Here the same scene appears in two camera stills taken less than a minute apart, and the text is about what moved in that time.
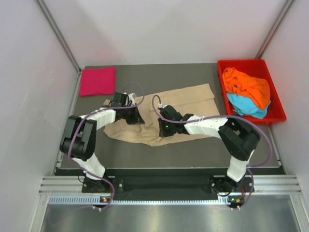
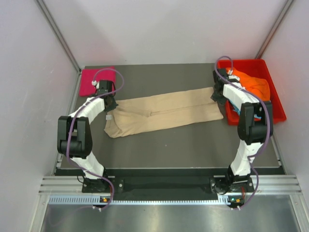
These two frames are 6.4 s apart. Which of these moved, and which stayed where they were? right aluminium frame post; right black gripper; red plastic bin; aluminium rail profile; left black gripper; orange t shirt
Moved: right black gripper; left black gripper
Stayed: orange t shirt; red plastic bin; aluminium rail profile; right aluminium frame post
